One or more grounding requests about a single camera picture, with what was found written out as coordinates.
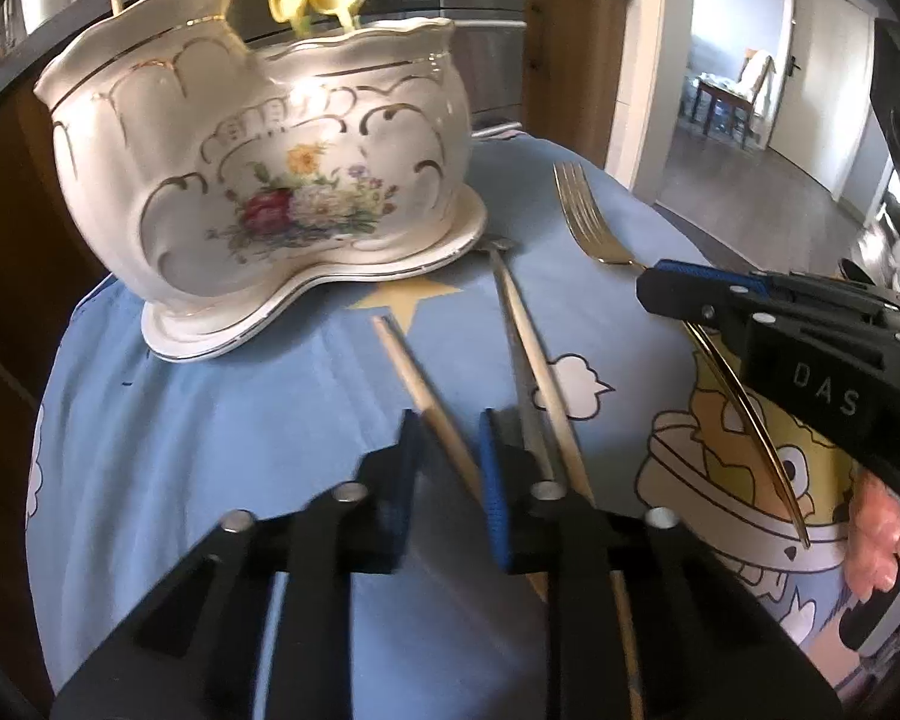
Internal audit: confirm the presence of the wooden dining chair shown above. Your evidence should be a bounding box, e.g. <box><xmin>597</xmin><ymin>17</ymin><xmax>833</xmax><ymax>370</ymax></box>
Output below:
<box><xmin>694</xmin><ymin>49</ymin><xmax>777</xmax><ymax>147</ymax></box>

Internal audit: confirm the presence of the blue cartoon printed cloth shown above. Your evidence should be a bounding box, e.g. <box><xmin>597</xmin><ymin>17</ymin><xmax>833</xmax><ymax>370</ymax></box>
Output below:
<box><xmin>26</xmin><ymin>131</ymin><xmax>897</xmax><ymax>720</ymax></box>

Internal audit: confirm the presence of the white floral ceramic utensil holder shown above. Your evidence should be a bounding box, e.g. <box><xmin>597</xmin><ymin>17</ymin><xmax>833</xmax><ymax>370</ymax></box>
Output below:
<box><xmin>34</xmin><ymin>0</ymin><xmax>472</xmax><ymax>316</ymax></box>

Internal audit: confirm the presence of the person's right hand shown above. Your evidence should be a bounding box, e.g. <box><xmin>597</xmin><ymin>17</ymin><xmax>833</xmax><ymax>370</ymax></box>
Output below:
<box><xmin>844</xmin><ymin>465</ymin><xmax>900</xmax><ymax>605</ymax></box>

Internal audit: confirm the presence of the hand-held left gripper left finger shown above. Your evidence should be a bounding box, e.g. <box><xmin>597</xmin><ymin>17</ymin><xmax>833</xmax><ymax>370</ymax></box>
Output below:
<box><xmin>49</xmin><ymin>409</ymin><xmax>428</xmax><ymax>720</ymax></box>

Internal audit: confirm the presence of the wooden base cabinet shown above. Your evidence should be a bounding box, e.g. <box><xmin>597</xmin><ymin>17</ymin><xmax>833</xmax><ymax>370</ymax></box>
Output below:
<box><xmin>0</xmin><ymin>75</ymin><xmax>113</xmax><ymax>691</ymax></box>
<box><xmin>521</xmin><ymin>0</ymin><xmax>629</xmax><ymax>166</ymax></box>

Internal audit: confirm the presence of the white ceramic drip tray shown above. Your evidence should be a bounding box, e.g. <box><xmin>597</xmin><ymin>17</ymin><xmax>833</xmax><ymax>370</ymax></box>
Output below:
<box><xmin>141</xmin><ymin>191</ymin><xmax>488</xmax><ymax>365</ymax></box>

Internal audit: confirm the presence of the gold fork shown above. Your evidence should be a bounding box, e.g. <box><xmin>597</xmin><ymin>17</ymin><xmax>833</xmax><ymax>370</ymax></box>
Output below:
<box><xmin>553</xmin><ymin>161</ymin><xmax>811</xmax><ymax>550</ymax></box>

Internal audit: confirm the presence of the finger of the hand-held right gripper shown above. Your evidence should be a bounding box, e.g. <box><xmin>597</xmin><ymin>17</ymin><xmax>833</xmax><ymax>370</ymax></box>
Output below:
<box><xmin>636</xmin><ymin>268</ymin><xmax>770</xmax><ymax>332</ymax></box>
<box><xmin>651</xmin><ymin>259</ymin><xmax>900</xmax><ymax>314</ymax></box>

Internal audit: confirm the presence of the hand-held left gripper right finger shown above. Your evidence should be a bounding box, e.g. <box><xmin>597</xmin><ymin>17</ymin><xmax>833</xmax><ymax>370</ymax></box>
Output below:
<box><xmin>478</xmin><ymin>409</ymin><xmax>845</xmax><ymax>720</ymax></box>

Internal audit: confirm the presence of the white door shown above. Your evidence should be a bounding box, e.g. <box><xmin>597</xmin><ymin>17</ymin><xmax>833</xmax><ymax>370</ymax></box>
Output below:
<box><xmin>765</xmin><ymin>0</ymin><xmax>882</xmax><ymax>203</ymax></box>

